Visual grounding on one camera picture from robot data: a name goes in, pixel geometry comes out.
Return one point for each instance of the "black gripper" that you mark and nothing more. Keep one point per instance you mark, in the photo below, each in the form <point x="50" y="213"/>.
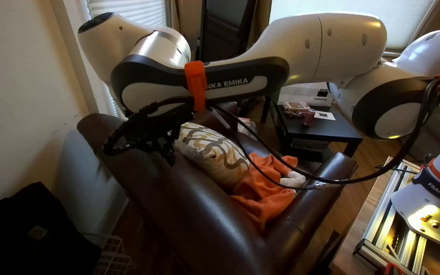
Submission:
<point x="149" y="133"/>

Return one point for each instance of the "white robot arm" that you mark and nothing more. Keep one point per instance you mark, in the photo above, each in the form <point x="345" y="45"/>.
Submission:
<point x="152" y="72"/>

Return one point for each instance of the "dark brown leather couch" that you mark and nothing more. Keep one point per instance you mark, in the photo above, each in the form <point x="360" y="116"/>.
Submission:
<point x="196" y="219"/>

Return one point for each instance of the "patterned throw pillow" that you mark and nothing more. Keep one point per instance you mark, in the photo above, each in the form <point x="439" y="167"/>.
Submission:
<point x="215" y="153"/>

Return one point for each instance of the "white window blind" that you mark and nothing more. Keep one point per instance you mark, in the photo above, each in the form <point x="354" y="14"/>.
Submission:
<point x="144" y="13"/>

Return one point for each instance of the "black television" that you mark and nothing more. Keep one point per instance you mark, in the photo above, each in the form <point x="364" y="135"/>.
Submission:
<point x="225" y="28"/>

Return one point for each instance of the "orange blanket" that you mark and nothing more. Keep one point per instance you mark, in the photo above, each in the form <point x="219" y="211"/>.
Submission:
<point x="261" y="194"/>

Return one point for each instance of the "colourful game box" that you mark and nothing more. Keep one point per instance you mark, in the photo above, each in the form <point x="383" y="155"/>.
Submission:
<point x="296" y="109"/>

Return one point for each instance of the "white plush toy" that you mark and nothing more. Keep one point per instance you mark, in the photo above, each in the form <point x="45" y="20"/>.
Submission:
<point x="294" y="181"/>

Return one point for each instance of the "black coffee table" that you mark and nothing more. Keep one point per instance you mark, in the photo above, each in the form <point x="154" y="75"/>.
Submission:
<point x="311" y="142"/>

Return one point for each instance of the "red soda can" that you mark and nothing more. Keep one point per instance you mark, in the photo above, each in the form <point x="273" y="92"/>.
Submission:
<point x="309" y="118"/>

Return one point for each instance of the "white paper card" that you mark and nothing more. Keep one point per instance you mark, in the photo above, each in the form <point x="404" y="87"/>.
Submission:
<point x="325" y="115"/>

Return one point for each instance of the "black bag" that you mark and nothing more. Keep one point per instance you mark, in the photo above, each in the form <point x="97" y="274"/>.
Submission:
<point x="38" y="237"/>

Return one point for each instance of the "white wire basket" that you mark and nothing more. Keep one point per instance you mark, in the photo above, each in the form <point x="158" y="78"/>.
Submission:
<point x="114" y="259"/>

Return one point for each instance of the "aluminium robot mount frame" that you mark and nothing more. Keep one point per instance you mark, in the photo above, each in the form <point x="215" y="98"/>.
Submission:
<point x="404" y="231"/>

